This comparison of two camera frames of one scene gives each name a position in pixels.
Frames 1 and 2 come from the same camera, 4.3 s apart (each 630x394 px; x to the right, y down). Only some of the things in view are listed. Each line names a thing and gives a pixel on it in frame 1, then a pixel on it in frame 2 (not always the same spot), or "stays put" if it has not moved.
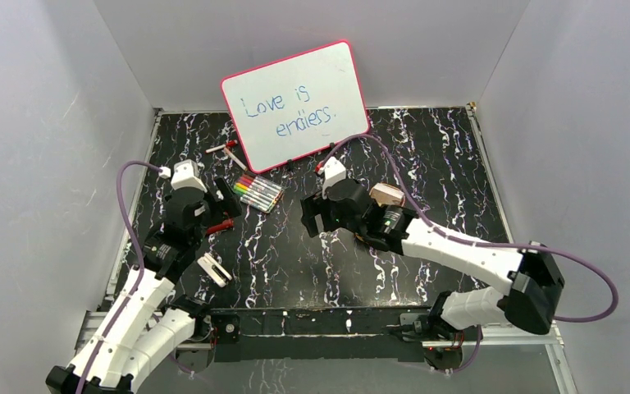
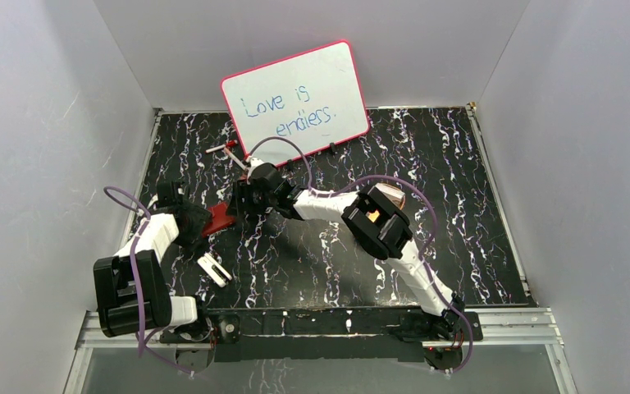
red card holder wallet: x=225 y=224 stays put
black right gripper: x=311 y=206 to x=242 y=190
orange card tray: x=386 y=194 stays put
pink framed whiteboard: x=298 y=107 stays put
